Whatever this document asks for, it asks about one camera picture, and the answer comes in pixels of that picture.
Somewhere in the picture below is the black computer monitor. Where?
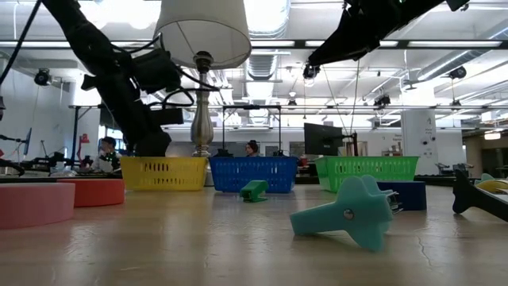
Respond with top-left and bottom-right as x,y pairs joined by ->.
303,122 -> 344,157

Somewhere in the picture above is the blue plastic basket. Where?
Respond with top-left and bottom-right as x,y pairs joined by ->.
209,156 -> 299,195

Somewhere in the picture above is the black background workstation frame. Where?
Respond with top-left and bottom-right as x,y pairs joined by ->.
69,103 -> 283,157

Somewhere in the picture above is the white shade silver table lamp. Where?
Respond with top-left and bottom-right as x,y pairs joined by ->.
153,0 -> 253,158

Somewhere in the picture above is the blue tape roll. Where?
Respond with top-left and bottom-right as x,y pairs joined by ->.
375,180 -> 428,211

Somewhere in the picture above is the blue-edged background monitor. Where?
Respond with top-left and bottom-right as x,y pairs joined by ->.
22,126 -> 33,157

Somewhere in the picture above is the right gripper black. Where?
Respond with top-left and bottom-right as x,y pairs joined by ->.
307,0 -> 445,68

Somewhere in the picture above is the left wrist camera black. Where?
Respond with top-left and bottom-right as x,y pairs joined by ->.
133,48 -> 183,93

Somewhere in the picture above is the silver ventilation duct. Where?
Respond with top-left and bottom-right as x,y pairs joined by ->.
244,0 -> 293,128

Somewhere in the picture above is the yellow plastic basket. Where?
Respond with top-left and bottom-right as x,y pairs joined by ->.
120,156 -> 210,191

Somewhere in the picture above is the pink tape roll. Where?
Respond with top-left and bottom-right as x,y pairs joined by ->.
0,182 -> 76,230

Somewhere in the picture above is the person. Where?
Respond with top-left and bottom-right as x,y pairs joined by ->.
90,136 -> 122,174
244,139 -> 260,158

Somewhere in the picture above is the green mini stapler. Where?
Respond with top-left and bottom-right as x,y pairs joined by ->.
239,179 -> 270,203

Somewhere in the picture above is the green plastic basket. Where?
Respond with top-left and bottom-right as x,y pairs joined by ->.
315,155 -> 420,194

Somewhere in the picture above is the red tape roll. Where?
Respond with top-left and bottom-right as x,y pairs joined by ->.
57,178 -> 126,208

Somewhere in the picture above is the black stapler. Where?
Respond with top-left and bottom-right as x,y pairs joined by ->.
452,169 -> 508,223

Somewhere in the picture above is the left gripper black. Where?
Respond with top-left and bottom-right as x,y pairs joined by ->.
81,63 -> 172,157

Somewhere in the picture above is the black overhead rig beam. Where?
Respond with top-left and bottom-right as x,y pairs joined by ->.
0,38 -> 508,51

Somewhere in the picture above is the black aluminium table frame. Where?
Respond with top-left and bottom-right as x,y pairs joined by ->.
0,173 -> 477,187

